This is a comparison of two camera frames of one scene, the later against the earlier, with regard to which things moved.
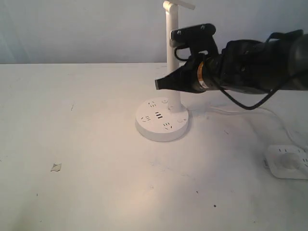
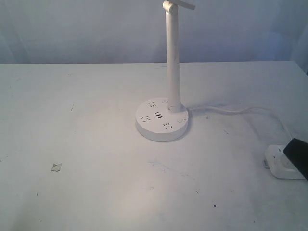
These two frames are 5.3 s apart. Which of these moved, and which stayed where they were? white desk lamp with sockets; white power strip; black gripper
Moved: black gripper
Stayed: white power strip; white desk lamp with sockets
